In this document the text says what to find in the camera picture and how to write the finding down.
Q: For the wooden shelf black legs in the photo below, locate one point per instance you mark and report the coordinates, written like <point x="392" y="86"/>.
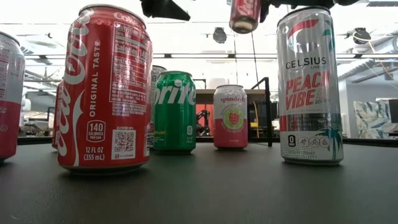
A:
<point x="205" y="96"/>

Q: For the white robot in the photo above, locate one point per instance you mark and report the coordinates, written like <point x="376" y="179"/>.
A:
<point x="26" y="105"/>

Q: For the orange panel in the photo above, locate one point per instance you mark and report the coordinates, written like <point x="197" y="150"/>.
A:
<point x="202" y="109"/>

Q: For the black monitor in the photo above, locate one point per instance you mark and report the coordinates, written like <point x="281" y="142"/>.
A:
<point x="394" y="110"/>

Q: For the red Coca-Cola can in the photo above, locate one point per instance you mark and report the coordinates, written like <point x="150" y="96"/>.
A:
<point x="244" y="12"/>
<point x="55" y="124"/>
<point x="102" y="93"/>

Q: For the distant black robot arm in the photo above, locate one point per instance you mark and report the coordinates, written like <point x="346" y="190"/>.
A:
<point x="203" y="119"/>

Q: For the tall silver Celsius can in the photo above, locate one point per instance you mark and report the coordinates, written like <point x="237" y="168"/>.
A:
<point x="311" y="109"/>
<point x="157" y="70"/>

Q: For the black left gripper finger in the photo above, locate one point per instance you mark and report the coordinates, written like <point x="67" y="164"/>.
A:
<point x="161" y="9"/>

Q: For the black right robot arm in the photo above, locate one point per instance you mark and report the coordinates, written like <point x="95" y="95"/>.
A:
<point x="345" y="2"/>

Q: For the leaf print fabric panel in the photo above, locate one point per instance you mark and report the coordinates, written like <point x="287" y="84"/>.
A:
<point x="370" y="119"/>

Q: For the green Sprite can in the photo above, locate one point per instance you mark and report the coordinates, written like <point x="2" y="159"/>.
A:
<point x="174" y="118"/>

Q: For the pink white Spindrift can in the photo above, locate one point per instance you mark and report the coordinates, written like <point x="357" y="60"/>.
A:
<point x="11" y="93"/>
<point x="230" y="130"/>

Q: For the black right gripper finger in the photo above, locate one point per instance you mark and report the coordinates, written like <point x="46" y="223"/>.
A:
<point x="265" y="9"/>

